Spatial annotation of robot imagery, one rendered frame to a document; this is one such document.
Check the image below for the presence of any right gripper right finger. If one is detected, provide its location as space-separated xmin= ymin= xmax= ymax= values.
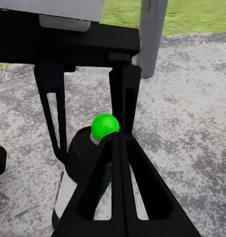
xmin=118 ymin=131 xmax=201 ymax=237

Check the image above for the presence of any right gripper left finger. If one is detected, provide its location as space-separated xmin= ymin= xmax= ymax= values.
xmin=51 ymin=131 xmax=126 ymax=237

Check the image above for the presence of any insectifuge atomizer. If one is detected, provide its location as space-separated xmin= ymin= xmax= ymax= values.
xmin=51 ymin=113 xmax=119 ymax=230

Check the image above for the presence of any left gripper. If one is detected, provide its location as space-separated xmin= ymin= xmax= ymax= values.
xmin=0 ymin=9 xmax=141 ymax=165

